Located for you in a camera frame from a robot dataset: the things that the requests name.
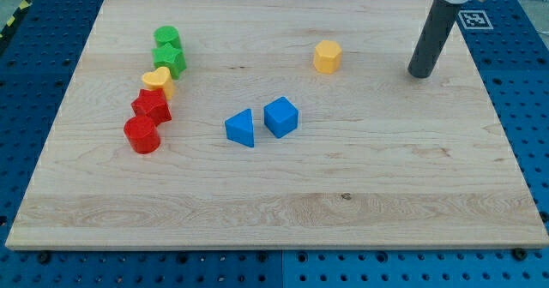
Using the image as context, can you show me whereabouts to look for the white fiducial marker tag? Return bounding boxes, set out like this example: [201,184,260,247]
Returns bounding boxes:
[458,10,493,30]

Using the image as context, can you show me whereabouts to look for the green star block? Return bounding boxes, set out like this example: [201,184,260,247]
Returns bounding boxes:
[152,43,187,80]

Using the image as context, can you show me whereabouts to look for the blue triangle block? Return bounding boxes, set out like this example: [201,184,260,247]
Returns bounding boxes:
[224,109,255,147]

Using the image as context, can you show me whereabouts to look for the red cylinder block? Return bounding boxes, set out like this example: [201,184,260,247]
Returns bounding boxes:
[124,115,160,154]

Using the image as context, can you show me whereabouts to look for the yellow heart block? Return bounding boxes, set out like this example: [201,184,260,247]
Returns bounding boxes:
[142,66,175,100]

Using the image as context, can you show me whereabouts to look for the blue cube block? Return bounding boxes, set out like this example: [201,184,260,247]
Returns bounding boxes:
[263,97,299,138]

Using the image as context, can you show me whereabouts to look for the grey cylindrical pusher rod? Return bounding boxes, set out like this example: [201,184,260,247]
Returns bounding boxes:
[407,0,462,78]

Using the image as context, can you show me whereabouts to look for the green cylinder block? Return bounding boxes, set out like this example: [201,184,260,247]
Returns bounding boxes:
[153,26,182,49]

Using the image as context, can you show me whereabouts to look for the red star block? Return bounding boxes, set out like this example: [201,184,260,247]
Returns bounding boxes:
[131,89,172,126]

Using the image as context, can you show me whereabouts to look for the wooden board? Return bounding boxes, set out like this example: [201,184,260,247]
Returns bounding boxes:
[6,0,548,250]

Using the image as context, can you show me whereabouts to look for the yellow hexagon block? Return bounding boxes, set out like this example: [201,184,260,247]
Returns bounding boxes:
[313,40,342,74]

